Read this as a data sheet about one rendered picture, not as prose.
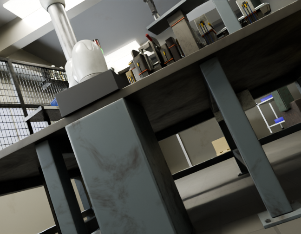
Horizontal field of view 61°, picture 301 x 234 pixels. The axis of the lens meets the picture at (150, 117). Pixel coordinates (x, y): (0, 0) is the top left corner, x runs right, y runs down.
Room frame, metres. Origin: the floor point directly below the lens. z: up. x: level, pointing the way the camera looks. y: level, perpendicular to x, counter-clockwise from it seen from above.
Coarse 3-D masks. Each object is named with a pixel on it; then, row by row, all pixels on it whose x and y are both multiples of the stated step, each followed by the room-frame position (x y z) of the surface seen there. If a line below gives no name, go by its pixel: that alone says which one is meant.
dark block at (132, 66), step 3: (132, 60) 1.72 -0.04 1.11; (132, 63) 1.73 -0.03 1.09; (132, 66) 1.73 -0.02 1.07; (132, 69) 1.74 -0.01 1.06; (135, 69) 1.73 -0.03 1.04; (135, 72) 1.74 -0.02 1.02; (135, 75) 1.74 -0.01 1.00; (138, 75) 1.73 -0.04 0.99; (138, 78) 1.73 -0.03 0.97; (141, 78) 1.73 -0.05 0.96
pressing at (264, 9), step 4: (264, 4) 1.44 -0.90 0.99; (268, 4) 1.47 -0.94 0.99; (256, 8) 1.46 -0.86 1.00; (260, 8) 1.49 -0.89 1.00; (264, 8) 1.52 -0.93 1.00; (268, 8) 1.53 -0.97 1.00; (264, 12) 1.57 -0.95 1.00; (268, 12) 1.59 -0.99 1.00; (240, 20) 1.55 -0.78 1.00; (244, 20) 1.57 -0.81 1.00; (224, 28) 1.56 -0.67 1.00; (220, 32) 1.58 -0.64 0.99; (220, 36) 1.66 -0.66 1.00; (204, 44) 1.69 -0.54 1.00
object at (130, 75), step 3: (126, 72) 1.79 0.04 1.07; (129, 72) 1.78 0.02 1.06; (132, 72) 1.77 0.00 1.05; (126, 75) 1.79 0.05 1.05; (129, 75) 1.78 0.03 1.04; (132, 75) 1.77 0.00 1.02; (129, 78) 1.79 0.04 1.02; (132, 78) 1.77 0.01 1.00; (135, 78) 1.78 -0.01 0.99; (129, 81) 1.79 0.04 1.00; (132, 81) 1.78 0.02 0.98; (135, 81) 1.77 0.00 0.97
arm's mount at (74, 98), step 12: (108, 72) 1.02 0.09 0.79; (84, 84) 1.05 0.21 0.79; (96, 84) 1.04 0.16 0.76; (108, 84) 1.03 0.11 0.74; (120, 84) 1.07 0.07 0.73; (60, 96) 1.08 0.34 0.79; (72, 96) 1.07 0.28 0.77; (84, 96) 1.05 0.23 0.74; (96, 96) 1.04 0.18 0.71; (60, 108) 1.08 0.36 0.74; (72, 108) 1.07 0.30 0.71
